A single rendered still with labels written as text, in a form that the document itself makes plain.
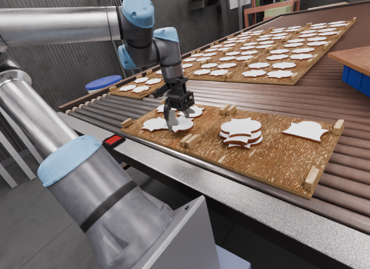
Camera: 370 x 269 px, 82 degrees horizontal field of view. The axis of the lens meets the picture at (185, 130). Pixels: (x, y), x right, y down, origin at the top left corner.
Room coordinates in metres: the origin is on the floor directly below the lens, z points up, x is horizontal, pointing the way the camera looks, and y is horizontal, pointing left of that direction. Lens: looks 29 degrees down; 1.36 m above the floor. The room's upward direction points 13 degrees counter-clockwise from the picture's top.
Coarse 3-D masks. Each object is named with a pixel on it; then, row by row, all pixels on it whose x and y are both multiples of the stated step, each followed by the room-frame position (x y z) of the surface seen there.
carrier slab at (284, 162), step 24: (264, 120) 0.71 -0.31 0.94; (288, 120) 0.67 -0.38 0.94; (216, 144) 0.62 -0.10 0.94; (264, 144) 0.56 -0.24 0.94; (288, 144) 0.53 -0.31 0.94; (312, 144) 0.50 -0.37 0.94; (240, 168) 0.47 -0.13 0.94; (264, 168) 0.45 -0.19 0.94; (288, 168) 0.43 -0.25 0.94; (312, 192) 0.34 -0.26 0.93
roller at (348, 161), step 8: (104, 104) 1.46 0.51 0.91; (112, 104) 1.39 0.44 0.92; (136, 112) 1.17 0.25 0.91; (144, 112) 1.12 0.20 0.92; (336, 160) 0.44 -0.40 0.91; (344, 160) 0.43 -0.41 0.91; (352, 160) 0.42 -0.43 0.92; (360, 160) 0.41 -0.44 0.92; (368, 160) 0.41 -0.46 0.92; (360, 168) 0.40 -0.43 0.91; (368, 168) 0.39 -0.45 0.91
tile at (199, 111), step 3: (195, 105) 0.98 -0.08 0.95; (192, 108) 0.96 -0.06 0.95; (195, 108) 0.95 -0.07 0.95; (198, 108) 0.94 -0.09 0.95; (201, 108) 0.93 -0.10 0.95; (180, 111) 0.95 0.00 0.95; (195, 111) 0.91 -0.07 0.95; (198, 111) 0.90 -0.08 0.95; (201, 111) 0.90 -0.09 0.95; (177, 114) 0.93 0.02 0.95; (180, 114) 0.92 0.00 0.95; (183, 114) 0.91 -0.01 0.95; (189, 114) 0.90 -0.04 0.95; (192, 114) 0.89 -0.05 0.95; (195, 114) 0.88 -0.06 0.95; (198, 114) 0.87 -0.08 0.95; (201, 114) 0.87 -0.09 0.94; (189, 117) 0.87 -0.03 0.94; (192, 117) 0.87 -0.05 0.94; (195, 117) 0.86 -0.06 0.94
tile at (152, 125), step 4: (148, 120) 0.94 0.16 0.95; (152, 120) 0.93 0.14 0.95; (156, 120) 0.91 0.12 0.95; (160, 120) 0.90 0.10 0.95; (164, 120) 0.89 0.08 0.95; (144, 124) 0.90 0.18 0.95; (148, 124) 0.89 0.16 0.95; (152, 124) 0.88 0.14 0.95; (156, 124) 0.87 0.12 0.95; (160, 124) 0.86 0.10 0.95; (164, 124) 0.85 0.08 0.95; (144, 128) 0.86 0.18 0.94; (148, 128) 0.85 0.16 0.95; (152, 128) 0.84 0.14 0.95; (156, 128) 0.83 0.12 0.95; (160, 128) 0.82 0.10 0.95; (152, 132) 0.82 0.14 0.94
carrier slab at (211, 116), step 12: (156, 108) 1.10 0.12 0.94; (204, 108) 0.95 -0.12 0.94; (216, 108) 0.92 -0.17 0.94; (144, 120) 0.97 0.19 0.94; (204, 120) 0.82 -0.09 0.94; (216, 120) 0.80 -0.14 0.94; (132, 132) 0.87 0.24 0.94; (144, 132) 0.84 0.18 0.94; (156, 132) 0.82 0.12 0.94; (168, 132) 0.79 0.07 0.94; (180, 132) 0.77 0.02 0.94; (192, 132) 0.74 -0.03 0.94; (204, 132) 0.73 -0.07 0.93; (168, 144) 0.70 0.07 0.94
